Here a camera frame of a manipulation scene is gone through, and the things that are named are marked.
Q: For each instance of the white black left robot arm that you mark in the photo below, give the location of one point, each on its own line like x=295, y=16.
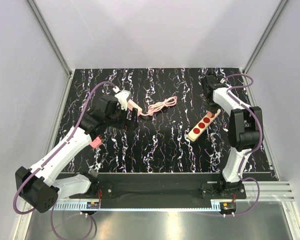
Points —
x=39, y=185

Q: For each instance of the pink square socket adapter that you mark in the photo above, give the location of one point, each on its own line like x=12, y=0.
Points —
x=96, y=143

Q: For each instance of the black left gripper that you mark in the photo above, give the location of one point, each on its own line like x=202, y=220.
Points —
x=126, y=123

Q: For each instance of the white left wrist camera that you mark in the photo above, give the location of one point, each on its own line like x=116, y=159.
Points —
x=123, y=96

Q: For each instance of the beige red power strip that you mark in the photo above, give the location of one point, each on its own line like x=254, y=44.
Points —
x=202, y=125

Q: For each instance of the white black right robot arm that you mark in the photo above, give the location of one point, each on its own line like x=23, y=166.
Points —
x=245, y=131

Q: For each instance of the pink power strip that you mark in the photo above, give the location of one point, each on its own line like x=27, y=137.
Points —
x=132, y=105

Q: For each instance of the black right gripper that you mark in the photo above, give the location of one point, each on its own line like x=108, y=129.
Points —
x=214, y=109

